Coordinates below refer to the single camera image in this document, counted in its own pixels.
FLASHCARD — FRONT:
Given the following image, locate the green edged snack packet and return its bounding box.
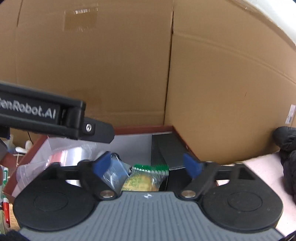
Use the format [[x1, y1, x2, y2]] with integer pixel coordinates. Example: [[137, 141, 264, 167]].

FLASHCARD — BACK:
[[121, 164, 169, 192]]

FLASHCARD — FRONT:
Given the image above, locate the clear plastic zip bag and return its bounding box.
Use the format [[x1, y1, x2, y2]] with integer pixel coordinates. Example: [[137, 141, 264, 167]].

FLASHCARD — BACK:
[[11, 137, 106, 197]]

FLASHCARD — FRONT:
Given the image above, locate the black box inside bin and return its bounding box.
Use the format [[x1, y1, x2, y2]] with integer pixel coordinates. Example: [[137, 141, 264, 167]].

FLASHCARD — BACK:
[[151, 133, 192, 195]]

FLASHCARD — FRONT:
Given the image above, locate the dark red storage box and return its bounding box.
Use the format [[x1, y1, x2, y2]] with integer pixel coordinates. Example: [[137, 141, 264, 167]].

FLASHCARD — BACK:
[[2, 125, 218, 202]]

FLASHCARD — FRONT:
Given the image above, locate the black cloth bundle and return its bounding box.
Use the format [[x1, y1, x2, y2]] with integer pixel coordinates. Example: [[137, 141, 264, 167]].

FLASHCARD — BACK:
[[273, 126, 295, 202]]

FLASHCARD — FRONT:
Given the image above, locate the large cardboard box wall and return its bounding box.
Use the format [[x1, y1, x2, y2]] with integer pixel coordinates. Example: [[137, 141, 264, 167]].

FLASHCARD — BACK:
[[1, 1, 295, 163]]

